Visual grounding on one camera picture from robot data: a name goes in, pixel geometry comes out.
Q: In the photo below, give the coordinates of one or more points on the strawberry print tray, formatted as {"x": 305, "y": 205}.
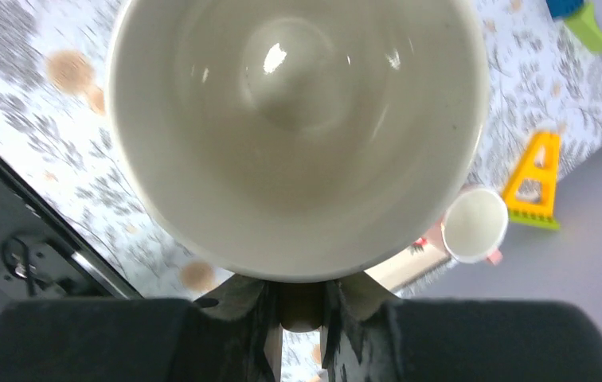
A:
{"x": 408, "y": 266}

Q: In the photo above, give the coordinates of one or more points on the yellow handled mug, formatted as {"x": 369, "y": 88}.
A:
{"x": 296, "y": 141}

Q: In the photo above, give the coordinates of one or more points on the pink ceramic mug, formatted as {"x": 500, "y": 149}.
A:
{"x": 472, "y": 228}

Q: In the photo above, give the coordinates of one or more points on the blue toy brick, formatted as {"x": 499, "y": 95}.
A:
{"x": 562, "y": 9}

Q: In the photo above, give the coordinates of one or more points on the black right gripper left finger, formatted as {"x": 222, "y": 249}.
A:
{"x": 219, "y": 337}

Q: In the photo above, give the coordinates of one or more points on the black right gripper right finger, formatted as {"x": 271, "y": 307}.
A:
{"x": 370, "y": 334}

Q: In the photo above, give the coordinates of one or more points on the green toy block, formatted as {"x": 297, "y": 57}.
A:
{"x": 584, "y": 26}

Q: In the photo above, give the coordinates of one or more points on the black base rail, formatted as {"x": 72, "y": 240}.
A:
{"x": 42, "y": 256}

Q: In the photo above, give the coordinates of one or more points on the yellow toy triangle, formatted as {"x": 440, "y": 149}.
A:
{"x": 538, "y": 165}

